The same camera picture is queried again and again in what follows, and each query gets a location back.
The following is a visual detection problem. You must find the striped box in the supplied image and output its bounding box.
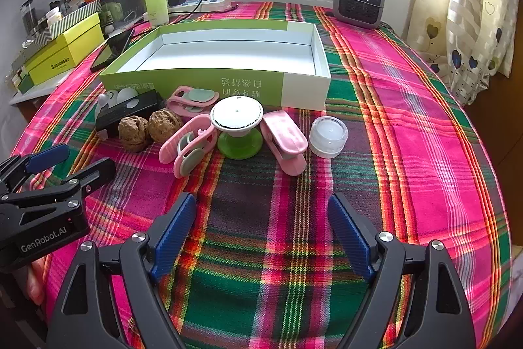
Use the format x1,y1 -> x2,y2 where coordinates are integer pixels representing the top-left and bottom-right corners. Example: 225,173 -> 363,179
25,1 -> 101,47

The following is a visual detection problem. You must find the yellow-green box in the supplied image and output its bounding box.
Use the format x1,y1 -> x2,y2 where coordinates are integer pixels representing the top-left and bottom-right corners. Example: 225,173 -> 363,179
24,13 -> 105,86

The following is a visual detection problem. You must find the pink clip with green pad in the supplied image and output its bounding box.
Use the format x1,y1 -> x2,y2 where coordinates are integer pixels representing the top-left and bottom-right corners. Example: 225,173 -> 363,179
159,114 -> 219,179
165,86 -> 221,118
261,110 -> 308,176

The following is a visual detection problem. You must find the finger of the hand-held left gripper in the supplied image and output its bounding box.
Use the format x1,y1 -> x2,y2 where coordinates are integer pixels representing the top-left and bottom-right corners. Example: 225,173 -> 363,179
0,145 -> 70,194
0,158 -> 117,211

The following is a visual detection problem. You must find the brown walnut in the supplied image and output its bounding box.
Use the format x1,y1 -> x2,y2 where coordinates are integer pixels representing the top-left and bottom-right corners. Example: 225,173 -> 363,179
148,109 -> 183,143
118,116 -> 150,152

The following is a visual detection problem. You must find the green and white cardboard box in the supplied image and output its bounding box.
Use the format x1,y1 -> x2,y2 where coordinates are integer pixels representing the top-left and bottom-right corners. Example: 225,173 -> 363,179
99,21 -> 331,111

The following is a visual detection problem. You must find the plaid tablecloth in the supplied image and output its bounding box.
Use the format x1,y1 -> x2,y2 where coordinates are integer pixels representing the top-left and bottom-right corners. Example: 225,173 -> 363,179
10,1 -> 513,349

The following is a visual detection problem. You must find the black smartphone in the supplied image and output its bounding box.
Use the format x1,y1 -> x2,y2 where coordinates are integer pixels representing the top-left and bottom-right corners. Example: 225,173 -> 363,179
90,28 -> 135,73

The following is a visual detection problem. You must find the dark green box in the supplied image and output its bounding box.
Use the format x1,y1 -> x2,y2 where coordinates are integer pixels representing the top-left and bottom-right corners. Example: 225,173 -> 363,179
6,71 -> 31,94

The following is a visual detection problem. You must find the black flashlight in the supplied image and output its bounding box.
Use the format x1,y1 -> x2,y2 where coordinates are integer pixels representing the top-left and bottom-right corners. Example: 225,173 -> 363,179
95,92 -> 160,137

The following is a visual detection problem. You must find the white power strip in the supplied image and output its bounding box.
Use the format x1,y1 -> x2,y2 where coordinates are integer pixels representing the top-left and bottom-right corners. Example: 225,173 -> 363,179
165,0 -> 232,14

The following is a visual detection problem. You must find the white round toy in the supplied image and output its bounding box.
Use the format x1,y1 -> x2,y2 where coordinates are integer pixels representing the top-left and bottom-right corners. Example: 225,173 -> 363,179
95,87 -> 140,116

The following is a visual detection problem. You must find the heart print curtain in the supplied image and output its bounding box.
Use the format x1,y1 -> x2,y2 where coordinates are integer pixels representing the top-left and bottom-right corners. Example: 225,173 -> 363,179
417,0 -> 519,106

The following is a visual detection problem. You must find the clear glass tank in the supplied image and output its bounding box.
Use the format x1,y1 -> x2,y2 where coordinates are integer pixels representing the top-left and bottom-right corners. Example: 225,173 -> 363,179
82,0 -> 148,26

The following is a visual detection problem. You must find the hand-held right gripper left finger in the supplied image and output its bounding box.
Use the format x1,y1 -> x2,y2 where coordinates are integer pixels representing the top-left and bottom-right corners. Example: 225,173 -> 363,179
47,191 -> 197,349

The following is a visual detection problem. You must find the green and white mushroom stand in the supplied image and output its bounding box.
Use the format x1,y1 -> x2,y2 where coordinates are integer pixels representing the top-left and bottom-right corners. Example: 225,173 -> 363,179
210,96 -> 265,161

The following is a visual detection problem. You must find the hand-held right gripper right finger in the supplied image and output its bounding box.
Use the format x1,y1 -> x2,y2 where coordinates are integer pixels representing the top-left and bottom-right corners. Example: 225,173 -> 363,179
328,192 -> 477,349

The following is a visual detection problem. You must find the glass jar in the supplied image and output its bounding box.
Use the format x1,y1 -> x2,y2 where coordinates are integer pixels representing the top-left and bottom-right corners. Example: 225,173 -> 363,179
20,0 -> 37,35

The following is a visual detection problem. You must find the clear white jar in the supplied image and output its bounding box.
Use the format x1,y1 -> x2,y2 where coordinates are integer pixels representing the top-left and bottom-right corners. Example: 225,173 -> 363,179
308,116 -> 349,159

